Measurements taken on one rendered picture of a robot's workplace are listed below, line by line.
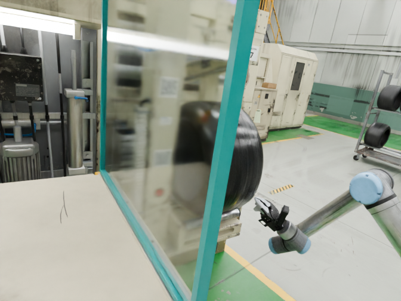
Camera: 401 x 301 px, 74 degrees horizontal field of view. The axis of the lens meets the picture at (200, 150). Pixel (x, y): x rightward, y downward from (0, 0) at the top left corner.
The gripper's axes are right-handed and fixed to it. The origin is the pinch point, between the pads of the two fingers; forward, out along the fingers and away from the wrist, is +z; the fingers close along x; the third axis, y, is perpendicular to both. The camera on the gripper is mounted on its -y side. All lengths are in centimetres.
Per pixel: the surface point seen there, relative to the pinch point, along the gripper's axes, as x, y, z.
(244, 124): 7.4, -19.8, 31.0
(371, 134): 472, 58, -267
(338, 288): 50, 54, -138
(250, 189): -6.1, -6.7, 9.5
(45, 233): -74, -20, 58
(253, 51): 61, -26, 48
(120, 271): -75, -31, 44
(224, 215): -7.5, 16.3, 4.5
